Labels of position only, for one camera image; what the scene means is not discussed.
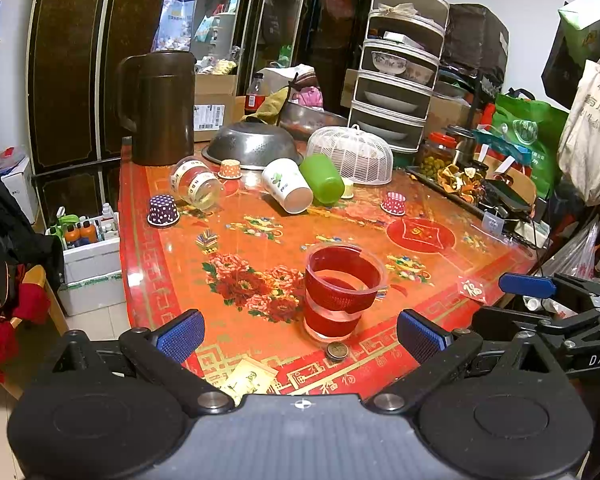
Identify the metal colander bowl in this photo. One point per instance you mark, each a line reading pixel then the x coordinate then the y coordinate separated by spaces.
pixel 252 142

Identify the dark wooden cabinet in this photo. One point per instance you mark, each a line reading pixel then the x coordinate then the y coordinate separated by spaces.
pixel 75 60

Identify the clear plastic bag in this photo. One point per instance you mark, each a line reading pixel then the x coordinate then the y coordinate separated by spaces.
pixel 577 252

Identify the white plate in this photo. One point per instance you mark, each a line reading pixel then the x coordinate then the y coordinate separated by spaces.
pixel 390 102

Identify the purple dotted cupcake liner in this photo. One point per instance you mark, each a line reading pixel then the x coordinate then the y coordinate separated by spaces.
pixel 162 210

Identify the wooden chair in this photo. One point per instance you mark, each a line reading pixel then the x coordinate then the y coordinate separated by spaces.
pixel 37 280

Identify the orange cupcake liner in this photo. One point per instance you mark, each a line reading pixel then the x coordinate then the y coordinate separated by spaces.
pixel 229 170

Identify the green shopping bag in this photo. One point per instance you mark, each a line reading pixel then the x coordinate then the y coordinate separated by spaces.
pixel 530 135

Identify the cardboard box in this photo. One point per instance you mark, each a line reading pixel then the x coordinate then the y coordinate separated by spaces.
pixel 212 105

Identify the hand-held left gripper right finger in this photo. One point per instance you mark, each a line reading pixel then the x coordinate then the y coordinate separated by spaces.
pixel 420 336

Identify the white foam box of bottles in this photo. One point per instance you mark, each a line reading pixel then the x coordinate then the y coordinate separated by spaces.
pixel 92 255

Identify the metal basin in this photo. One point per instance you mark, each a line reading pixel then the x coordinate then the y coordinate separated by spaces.
pixel 310 119

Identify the small metal coin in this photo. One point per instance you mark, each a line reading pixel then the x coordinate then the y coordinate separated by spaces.
pixel 336 351

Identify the red paper sticker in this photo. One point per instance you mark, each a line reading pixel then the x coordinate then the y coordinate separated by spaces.
pixel 471 289

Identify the soda bottle with red label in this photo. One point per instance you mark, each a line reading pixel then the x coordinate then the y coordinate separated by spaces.
pixel 254 97

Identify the white paper cup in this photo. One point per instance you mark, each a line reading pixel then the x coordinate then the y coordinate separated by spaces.
pixel 286 184

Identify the small pale cup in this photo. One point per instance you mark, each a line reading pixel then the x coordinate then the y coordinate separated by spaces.
pixel 348 189

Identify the black bag with green box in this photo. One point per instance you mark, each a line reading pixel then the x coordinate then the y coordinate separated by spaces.
pixel 575 45

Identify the yellowed photo card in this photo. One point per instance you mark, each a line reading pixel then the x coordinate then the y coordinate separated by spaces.
pixel 247 380

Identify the white carton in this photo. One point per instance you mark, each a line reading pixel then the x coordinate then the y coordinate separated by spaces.
pixel 19 187

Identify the tray of dried peel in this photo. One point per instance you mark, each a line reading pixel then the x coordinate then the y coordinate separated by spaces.
pixel 455 180

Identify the white plastic food cover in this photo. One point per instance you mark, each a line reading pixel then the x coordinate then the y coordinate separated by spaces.
pixel 352 154

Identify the patterned porcelain bowl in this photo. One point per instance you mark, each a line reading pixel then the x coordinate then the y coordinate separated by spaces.
pixel 389 62

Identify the blue and white snack bag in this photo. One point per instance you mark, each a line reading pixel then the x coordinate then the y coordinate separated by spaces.
pixel 172 17

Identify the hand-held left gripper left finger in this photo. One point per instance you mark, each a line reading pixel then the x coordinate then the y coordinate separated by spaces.
pixel 180 335

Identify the glass jar with red lid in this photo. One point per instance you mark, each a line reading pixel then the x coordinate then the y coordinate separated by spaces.
pixel 436 157

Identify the red transparent cup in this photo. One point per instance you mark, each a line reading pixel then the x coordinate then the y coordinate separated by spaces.
pixel 340 290

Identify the green plastic cup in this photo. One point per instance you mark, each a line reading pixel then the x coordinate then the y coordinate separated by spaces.
pixel 322 176

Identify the pink dotted cupcake liner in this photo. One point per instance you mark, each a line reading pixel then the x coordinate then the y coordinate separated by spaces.
pixel 393 204

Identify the white tiered dish cabinet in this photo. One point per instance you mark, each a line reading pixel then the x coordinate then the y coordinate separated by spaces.
pixel 402 35

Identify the brown electric kettle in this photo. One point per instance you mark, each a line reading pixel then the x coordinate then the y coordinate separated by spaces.
pixel 162 110

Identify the white tote bag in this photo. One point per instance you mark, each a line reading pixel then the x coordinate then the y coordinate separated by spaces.
pixel 590 135

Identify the yellow green cloth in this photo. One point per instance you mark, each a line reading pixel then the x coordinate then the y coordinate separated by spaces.
pixel 272 105

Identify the clear glass cup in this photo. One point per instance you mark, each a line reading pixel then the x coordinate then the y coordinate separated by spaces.
pixel 196 182

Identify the black suitcase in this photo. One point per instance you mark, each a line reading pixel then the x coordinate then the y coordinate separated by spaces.
pixel 475 40

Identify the dark clothes pile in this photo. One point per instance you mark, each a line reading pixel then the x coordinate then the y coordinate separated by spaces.
pixel 5 260

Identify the black phone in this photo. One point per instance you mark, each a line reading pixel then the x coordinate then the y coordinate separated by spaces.
pixel 505 197

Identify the pink cloth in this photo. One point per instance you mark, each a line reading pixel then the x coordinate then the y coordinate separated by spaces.
pixel 310 96

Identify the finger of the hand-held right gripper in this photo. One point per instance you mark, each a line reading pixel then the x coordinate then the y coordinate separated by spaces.
pixel 526 284
pixel 505 321

